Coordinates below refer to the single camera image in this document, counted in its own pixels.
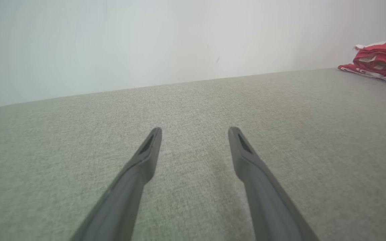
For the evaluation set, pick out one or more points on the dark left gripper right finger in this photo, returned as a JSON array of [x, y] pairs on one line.
[[266, 201]]

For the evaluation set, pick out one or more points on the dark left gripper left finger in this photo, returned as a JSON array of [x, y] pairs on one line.
[[126, 201]]

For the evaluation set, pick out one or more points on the red shirt with white sleeves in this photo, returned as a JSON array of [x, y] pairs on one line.
[[380, 75]]

